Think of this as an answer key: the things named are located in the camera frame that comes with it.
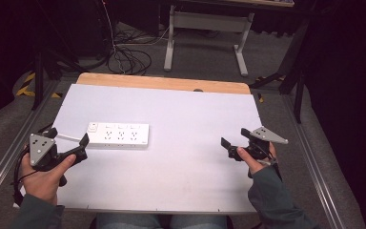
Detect aluminium frame rail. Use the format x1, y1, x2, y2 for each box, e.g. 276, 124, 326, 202
280, 94, 347, 229
0, 79, 62, 209

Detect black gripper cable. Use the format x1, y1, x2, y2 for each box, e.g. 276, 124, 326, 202
260, 149, 284, 183
11, 145, 39, 207

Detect white floor cable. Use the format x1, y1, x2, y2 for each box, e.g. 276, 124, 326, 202
100, 0, 173, 52

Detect white table cover sheet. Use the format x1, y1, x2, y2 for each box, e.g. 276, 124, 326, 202
12, 83, 264, 215

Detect black metal stand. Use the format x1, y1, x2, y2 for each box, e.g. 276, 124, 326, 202
248, 17, 311, 124
31, 47, 87, 112

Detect person's legs in jeans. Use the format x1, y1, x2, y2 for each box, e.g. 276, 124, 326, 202
94, 212, 229, 229

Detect wooden table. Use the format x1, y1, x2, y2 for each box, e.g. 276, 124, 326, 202
75, 72, 252, 95

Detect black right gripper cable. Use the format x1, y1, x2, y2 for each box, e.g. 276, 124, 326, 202
260, 149, 284, 183

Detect white power strip cable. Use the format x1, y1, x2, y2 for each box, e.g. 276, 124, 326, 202
55, 133, 90, 143

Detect person's right hand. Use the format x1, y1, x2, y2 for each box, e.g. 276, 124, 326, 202
235, 142, 279, 176

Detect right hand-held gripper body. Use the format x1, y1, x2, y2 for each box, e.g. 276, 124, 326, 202
227, 126, 290, 161

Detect white power strip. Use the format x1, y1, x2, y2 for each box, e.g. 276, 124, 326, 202
86, 121, 151, 150

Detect person's left hand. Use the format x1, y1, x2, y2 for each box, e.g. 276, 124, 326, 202
20, 154, 77, 206

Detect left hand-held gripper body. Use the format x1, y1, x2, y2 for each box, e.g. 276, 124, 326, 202
28, 133, 89, 173

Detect black floor cable bundle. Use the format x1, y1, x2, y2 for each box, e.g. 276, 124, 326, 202
106, 28, 153, 76

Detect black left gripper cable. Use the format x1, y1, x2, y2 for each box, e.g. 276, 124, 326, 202
11, 145, 39, 207

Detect white metal desk frame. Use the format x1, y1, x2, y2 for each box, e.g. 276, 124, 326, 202
163, 4, 255, 77

